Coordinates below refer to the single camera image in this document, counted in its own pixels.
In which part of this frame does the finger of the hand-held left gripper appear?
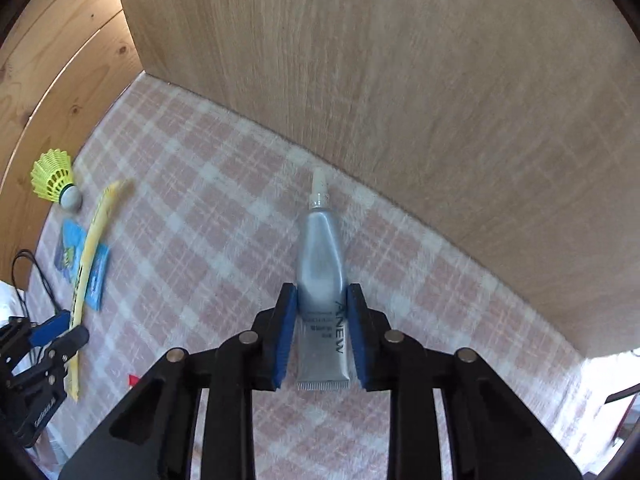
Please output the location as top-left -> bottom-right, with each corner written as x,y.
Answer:
42,325 -> 91,361
27,310 -> 71,348

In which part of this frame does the silver cream tube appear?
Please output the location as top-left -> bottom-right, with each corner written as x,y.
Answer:
296,167 -> 351,392

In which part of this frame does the small light blue sachet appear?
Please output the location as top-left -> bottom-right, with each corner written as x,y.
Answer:
84,244 -> 112,312

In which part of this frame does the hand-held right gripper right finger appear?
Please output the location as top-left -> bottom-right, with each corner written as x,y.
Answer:
346,282 -> 583,480

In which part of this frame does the black cable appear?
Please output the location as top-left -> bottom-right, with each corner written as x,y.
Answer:
12,250 -> 66,321

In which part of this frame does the long yellow packet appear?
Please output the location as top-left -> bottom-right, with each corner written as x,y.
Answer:
65,179 -> 136,402

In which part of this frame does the pink checked tablecloth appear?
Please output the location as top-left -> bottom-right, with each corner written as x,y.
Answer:
22,72 -> 601,480

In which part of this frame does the yellow shuttlecock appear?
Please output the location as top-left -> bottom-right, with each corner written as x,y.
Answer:
30,149 -> 83,211

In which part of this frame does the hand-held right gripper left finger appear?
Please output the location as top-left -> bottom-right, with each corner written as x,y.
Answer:
59,282 -> 300,480

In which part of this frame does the light wooden cabinet panel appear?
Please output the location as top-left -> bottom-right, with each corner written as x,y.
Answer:
112,0 -> 640,358

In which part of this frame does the small blue green print sachet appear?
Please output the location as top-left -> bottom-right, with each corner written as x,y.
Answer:
60,220 -> 85,281

